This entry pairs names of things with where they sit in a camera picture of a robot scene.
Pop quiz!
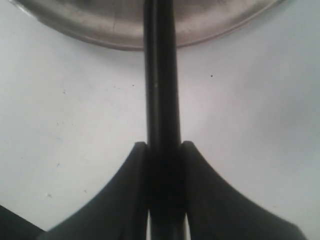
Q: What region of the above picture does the round steel plate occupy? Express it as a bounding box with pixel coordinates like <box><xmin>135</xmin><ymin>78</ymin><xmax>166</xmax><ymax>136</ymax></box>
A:
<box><xmin>12</xmin><ymin>0</ymin><xmax>280</xmax><ymax>51</ymax></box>

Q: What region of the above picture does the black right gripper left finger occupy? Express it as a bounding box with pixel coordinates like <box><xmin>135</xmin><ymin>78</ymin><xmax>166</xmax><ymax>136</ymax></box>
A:
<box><xmin>39</xmin><ymin>142</ymin><xmax>148</xmax><ymax>240</ymax></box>

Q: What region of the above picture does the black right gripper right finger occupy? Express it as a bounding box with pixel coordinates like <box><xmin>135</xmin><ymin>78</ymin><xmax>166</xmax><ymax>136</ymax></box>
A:
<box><xmin>180</xmin><ymin>141</ymin><xmax>306</xmax><ymax>240</ymax></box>

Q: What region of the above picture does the black kitchen knife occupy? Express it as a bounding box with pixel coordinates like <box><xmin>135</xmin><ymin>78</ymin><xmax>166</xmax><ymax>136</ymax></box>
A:
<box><xmin>143</xmin><ymin>0</ymin><xmax>186</xmax><ymax>240</ymax></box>

